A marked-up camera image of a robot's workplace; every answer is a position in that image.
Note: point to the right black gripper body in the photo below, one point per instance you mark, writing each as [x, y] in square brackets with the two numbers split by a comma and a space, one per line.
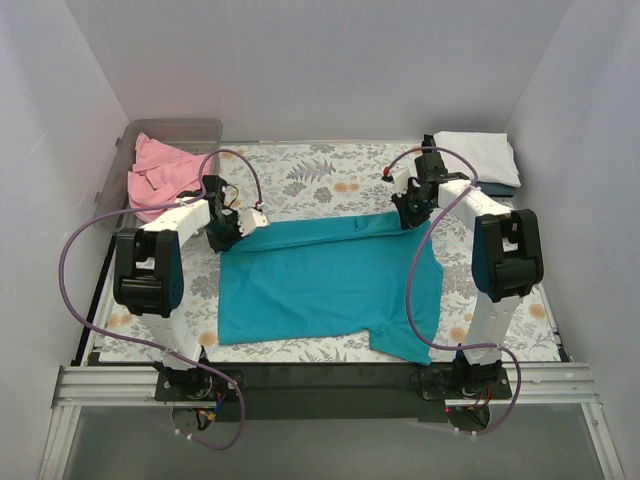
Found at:
[407, 211]

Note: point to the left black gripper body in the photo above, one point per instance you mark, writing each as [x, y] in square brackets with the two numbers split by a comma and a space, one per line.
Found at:
[222, 236]

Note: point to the teal t shirt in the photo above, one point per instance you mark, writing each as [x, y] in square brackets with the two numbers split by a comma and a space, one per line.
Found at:
[332, 277]

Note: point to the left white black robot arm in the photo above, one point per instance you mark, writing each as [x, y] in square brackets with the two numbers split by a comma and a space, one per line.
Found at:
[149, 278]

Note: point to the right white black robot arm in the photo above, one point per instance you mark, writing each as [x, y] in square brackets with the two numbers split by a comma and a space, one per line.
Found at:
[506, 260]

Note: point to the folded grey-blue t shirt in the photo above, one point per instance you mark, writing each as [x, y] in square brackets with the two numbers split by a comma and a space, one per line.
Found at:
[498, 190]

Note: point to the pink t shirt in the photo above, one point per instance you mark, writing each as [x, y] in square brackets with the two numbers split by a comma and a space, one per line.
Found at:
[160, 173]

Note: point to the floral table mat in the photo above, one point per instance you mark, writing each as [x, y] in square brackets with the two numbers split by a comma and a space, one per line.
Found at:
[305, 181]

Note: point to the folded white t shirt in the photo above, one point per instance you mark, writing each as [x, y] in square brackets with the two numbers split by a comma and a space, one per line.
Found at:
[489, 153]

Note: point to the clear plastic bin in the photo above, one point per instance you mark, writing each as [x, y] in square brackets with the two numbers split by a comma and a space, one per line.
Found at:
[197, 136]

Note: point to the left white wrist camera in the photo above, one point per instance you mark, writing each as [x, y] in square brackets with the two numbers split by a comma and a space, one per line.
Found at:
[250, 220]

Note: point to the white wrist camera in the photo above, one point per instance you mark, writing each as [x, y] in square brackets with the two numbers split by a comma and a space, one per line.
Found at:
[250, 220]
[400, 178]

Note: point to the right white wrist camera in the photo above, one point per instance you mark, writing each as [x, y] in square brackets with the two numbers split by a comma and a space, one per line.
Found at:
[400, 178]

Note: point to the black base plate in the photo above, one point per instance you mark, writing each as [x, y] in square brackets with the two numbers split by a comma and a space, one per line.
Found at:
[333, 391]

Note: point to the aluminium frame rail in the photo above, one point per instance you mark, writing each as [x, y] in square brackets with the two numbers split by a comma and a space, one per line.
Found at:
[536, 383]

